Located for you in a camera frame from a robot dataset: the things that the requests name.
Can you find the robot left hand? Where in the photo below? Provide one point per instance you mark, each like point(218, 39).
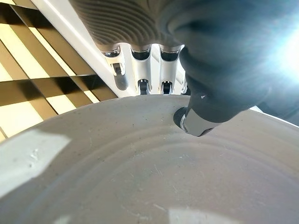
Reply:
point(210, 46)

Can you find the grey speckled ceramic plate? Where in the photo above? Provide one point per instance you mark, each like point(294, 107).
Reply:
point(149, 163)

